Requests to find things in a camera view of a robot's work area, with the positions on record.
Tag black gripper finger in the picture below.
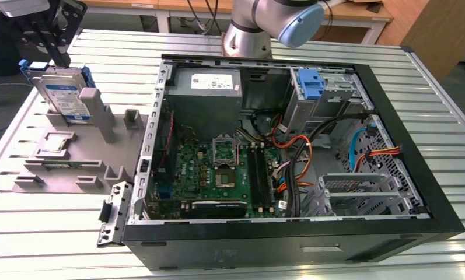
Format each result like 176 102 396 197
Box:
57 0 89 67
21 22 64 67

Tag hard disk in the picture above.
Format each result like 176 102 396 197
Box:
18 59 97 121

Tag metal disk bay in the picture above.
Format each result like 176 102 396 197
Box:
317 172 420 217

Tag silver CPU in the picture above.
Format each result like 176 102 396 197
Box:
45 134 69 153

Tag grey parts rack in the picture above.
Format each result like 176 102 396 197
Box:
13 87 150 195

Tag green RAM stick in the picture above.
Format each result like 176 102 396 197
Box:
41 161 88 170

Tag grey power supply unit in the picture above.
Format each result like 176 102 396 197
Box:
165 67 244 139

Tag metal socket cover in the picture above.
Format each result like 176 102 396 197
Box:
212 134 241 170

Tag green motherboard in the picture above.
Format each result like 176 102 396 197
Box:
146 139 288 219

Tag blue plastic drive latch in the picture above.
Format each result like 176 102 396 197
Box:
299 68 327 100

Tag CPU socket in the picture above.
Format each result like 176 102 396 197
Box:
215 171 240 190

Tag RAM slot white latches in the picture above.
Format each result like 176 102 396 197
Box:
248 142 265 213
260 142 276 213

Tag wooden desk white legs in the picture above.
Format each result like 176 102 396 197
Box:
21 0 396 44

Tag metal drive cage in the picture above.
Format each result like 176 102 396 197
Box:
287 68 375 138

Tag black graphics card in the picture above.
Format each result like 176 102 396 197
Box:
180 199 249 219

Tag black PC case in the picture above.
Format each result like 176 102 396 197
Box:
121 53 465 271

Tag brown wooden cabinet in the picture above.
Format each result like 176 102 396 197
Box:
380 0 465 84

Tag grey metal case bracket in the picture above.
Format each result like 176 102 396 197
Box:
97 180 136 249

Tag orange yellow wire bundle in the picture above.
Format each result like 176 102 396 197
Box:
272 134 316 194

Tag black cable bundle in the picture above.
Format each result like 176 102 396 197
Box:
285 112 376 218

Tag blue data wire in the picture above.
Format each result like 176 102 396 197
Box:
348 127 375 173

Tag orange red power wire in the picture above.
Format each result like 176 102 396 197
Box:
355 145 403 174

